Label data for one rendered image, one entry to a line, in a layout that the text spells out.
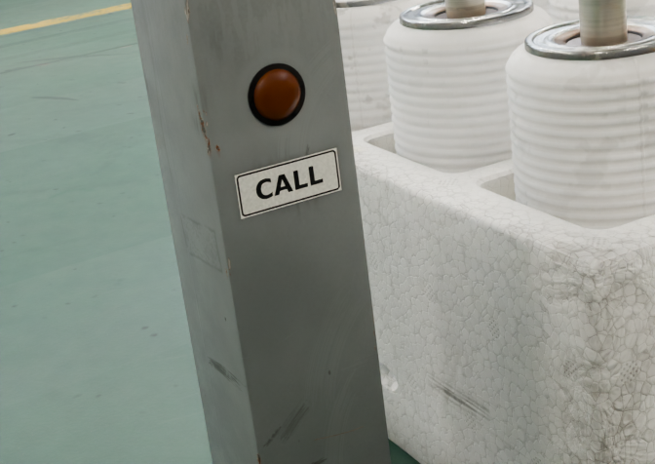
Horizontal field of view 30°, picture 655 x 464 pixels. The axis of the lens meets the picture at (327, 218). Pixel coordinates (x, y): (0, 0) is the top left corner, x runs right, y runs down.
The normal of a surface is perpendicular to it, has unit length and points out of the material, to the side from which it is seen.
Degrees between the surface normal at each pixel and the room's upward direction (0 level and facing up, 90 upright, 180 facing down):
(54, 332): 0
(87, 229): 0
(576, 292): 90
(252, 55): 90
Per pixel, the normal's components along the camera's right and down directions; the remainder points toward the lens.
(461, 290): -0.87, 0.26
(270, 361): 0.47, 0.25
